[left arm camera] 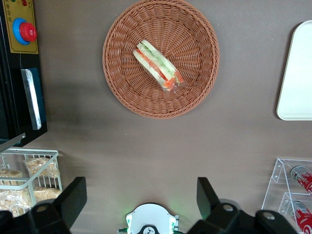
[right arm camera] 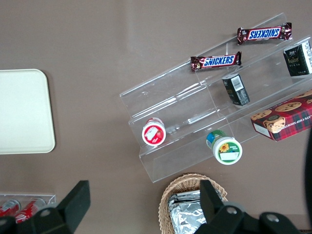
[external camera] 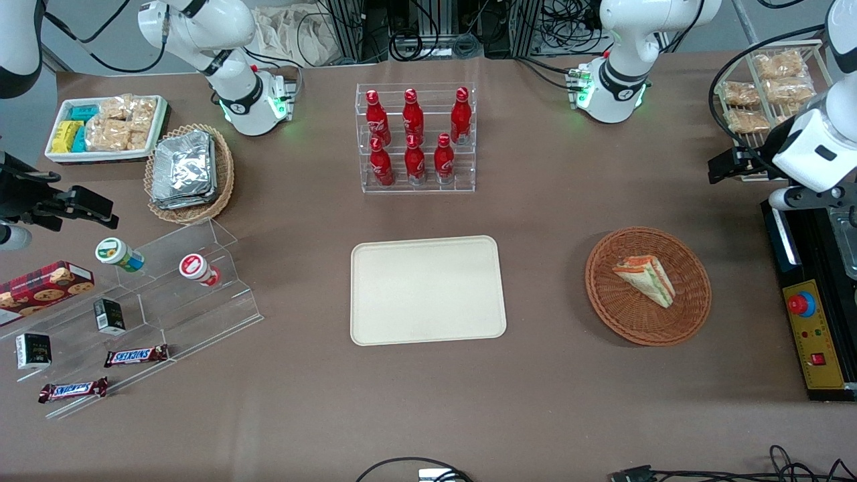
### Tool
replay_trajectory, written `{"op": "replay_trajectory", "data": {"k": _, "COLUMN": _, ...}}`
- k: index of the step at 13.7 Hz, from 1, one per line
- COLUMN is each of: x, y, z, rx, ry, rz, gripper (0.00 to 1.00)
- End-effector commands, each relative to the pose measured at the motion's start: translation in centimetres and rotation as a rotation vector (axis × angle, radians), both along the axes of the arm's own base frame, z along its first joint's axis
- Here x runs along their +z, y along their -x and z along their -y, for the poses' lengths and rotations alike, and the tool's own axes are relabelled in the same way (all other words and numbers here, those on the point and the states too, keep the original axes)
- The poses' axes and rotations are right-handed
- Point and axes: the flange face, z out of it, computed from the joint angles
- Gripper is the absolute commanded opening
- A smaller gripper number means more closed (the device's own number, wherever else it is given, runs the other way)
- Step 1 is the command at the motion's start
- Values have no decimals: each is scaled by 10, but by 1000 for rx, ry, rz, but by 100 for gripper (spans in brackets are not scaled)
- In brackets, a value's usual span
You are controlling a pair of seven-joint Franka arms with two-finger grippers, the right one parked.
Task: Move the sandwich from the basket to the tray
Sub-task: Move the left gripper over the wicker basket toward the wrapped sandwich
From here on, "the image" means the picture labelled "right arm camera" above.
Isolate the black drink carton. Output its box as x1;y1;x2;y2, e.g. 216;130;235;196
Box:
282;40;312;78
221;73;251;107

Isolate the red plaid cookie box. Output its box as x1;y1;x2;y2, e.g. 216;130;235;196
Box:
250;89;312;142

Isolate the red cola bottle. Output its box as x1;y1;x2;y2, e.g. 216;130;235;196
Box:
0;199;22;218
15;198;47;224

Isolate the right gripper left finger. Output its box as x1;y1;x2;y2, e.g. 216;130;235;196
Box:
56;180;91;234

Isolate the cream plastic tray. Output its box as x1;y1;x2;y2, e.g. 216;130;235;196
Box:
0;68;56;155

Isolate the black cable at right wrist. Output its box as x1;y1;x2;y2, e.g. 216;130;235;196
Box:
301;128;312;221

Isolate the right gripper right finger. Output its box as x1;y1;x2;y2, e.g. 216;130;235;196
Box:
199;179;227;226

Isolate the green sunflower yogurt cup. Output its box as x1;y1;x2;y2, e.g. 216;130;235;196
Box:
206;130;243;166

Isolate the clear acrylic bottle rack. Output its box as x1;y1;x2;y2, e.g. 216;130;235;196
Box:
0;193;57;210

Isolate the silver foil wrapped pack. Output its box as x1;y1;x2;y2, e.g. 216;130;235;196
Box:
170;203;208;234
167;190;202;208

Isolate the light wicker basket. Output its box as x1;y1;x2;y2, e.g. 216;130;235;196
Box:
158;173;228;234

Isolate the clear acrylic stepped shelf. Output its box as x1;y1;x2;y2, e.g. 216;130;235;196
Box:
119;12;312;184

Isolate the red lid yogurt cup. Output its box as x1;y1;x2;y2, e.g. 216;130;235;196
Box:
141;117;167;147

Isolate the Snickers chocolate bar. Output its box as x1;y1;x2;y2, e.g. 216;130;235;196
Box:
190;51;243;72
237;22;293;45

